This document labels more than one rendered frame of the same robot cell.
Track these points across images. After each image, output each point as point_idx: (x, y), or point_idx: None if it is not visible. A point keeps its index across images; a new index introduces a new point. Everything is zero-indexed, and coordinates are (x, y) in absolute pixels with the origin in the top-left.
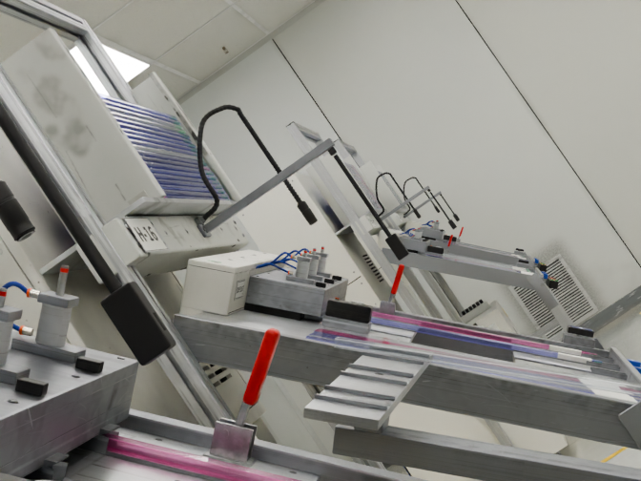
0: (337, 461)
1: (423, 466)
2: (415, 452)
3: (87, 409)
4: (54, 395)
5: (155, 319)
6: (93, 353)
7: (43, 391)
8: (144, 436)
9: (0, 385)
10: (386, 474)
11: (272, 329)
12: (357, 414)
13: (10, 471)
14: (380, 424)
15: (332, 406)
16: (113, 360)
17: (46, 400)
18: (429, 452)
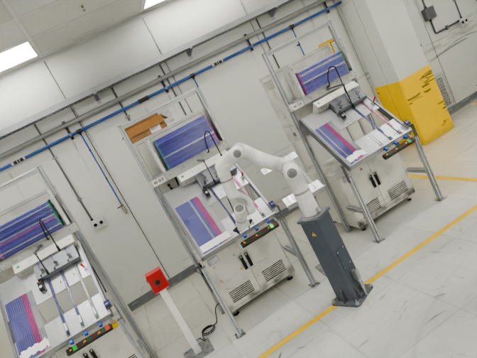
0: (250, 182)
1: (282, 174)
2: (281, 172)
3: None
4: (218, 177)
5: (214, 182)
6: (233, 165)
7: (216, 177)
8: (238, 172)
9: (215, 175)
10: (252, 185)
11: (241, 172)
12: (263, 172)
13: (213, 183)
14: (265, 175)
15: (263, 170)
16: (233, 167)
17: (216, 178)
18: (282, 173)
